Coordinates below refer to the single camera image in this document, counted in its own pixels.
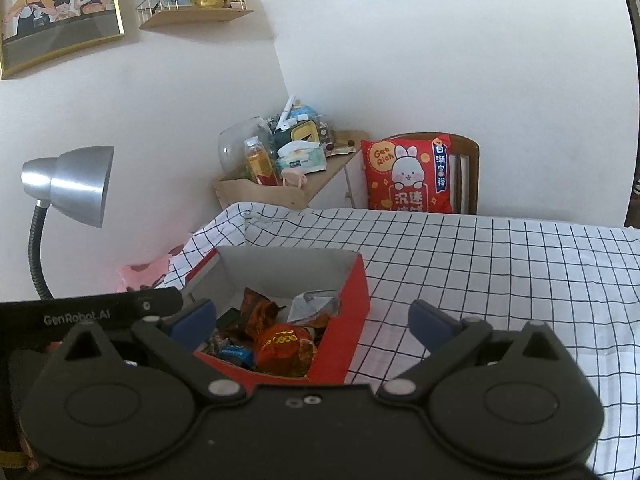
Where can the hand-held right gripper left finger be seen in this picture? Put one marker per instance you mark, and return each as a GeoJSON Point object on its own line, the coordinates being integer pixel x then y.
{"type": "Point", "coordinates": [192, 322]}

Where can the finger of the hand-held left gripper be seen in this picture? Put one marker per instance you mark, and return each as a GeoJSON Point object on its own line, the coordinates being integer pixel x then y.
{"type": "Point", "coordinates": [160, 302]}

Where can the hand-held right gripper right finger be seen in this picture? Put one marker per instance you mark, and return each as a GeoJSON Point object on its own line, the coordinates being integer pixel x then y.
{"type": "Point", "coordinates": [430, 322]}

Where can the dark green snack packet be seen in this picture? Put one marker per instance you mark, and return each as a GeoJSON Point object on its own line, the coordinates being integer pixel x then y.
{"type": "Point", "coordinates": [230, 317]}

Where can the blue snack packet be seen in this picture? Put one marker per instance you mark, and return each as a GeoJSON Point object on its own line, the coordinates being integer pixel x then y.
{"type": "Point", "coordinates": [235, 355]}

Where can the orange brown snack packet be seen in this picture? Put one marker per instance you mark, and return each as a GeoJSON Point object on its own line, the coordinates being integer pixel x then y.
{"type": "Point", "coordinates": [257, 312]}

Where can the red cardboard box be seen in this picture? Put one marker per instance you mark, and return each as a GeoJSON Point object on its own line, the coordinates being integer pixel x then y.
{"type": "Point", "coordinates": [345, 330]}

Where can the red snack packet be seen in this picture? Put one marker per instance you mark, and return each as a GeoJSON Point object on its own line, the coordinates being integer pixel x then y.
{"type": "Point", "coordinates": [282, 352]}

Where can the white checked tablecloth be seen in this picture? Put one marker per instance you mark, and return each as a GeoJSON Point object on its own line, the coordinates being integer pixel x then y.
{"type": "Point", "coordinates": [500, 285]}

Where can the silver desk lamp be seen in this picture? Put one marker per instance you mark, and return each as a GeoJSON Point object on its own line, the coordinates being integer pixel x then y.
{"type": "Point", "coordinates": [75, 180]}

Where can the red rabbit print cushion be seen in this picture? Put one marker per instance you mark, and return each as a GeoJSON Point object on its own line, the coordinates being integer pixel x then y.
{"type": "Point", "coordinates": [385, 185]}

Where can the wooden chair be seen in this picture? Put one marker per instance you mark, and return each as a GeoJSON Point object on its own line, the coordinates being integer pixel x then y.
{"type": "Point", "coordinates": [470, 170]}

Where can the orange drink bottle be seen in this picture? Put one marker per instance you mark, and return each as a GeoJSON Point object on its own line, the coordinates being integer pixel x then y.
{"type": "Point", "coordinates": [260, 165]}

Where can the clear glass jar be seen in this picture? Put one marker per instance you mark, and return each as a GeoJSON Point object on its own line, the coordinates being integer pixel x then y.
{"type": "Point", "coordinates": [232, 147]}

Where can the small pink toy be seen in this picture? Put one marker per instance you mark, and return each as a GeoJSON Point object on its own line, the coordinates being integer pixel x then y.
{"type": "Point", "coordinates": [292, 177]}

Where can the light wooden side cabinet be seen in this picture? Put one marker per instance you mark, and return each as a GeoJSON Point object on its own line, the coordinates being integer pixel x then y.
{"type": "Point", "coordinates": [320, 182]}

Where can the brown printed flat packet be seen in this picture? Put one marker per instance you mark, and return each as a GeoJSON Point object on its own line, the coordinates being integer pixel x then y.
{"type": "Point", "coordinates": [342, 148]}

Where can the pale green tissue pack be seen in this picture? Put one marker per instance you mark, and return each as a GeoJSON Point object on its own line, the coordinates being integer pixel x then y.
{"type": "Point", "coordinates": [300, 160]}

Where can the small clear jar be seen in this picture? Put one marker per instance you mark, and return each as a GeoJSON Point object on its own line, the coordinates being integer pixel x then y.
{"type": "Point", "coordinates": [325, 132]}

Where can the dark green desk clock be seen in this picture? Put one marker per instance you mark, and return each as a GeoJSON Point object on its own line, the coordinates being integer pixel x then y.
{"type": "Point", "coordinates": [305, 134]}

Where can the pale blue round object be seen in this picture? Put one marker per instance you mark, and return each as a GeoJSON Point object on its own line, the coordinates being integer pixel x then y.
{"type": "Point", "coordinates": [307, 111]}

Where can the gold framed family picture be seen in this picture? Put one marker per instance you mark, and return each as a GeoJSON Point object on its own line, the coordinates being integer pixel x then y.
{"type": "Point", "coordinates": [50, 45]}

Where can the wooden wall shelf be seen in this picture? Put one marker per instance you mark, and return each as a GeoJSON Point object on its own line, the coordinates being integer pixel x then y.
{"type": "Point", "coordinates": [200, 16]}

